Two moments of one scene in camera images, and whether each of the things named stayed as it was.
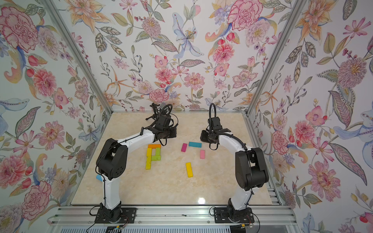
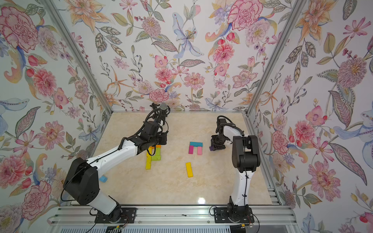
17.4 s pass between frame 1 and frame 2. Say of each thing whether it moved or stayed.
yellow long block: stayed
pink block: moved
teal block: stayed
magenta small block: moved
